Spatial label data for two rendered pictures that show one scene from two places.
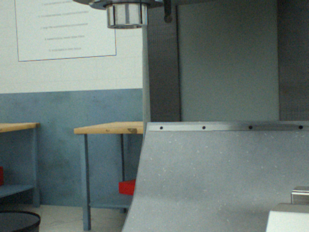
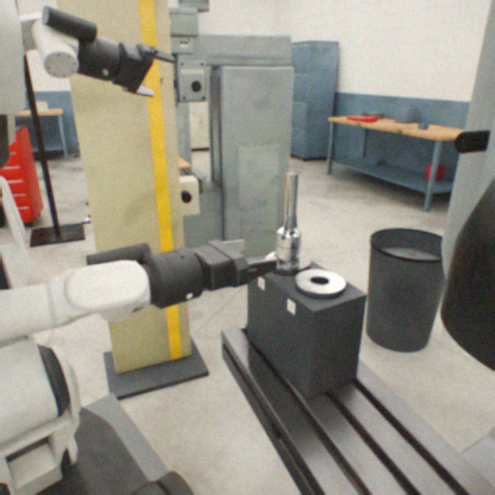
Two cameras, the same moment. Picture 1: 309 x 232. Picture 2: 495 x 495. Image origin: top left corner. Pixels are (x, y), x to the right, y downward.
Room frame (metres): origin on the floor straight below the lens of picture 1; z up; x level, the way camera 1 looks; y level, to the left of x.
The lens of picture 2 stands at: (0.22, 0.03, 1.53)
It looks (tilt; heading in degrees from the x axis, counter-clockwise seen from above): 23 degrees down; 42
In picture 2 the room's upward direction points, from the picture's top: straight up
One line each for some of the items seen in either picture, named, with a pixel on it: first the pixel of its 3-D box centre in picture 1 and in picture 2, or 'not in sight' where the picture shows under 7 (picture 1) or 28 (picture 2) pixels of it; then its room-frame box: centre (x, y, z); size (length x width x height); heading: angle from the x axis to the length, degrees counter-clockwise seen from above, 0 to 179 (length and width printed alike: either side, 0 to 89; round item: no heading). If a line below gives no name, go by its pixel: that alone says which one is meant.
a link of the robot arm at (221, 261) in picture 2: not in sight; (201, 271); (0.64, 0.51, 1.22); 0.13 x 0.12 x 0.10; 76
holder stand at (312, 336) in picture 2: not in sight; (300, 315); (0.81, 0.41, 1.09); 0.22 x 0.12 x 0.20; 71
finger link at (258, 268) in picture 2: not in sight; (263, 269); (0.71, 0.43, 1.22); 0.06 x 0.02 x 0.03; 166
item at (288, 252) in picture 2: not in sight; (288, 247); (0.82, 0.46, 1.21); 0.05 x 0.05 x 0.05
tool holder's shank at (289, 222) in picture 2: not in sight; (290, 203); (0.82, 0.46, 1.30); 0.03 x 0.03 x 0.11
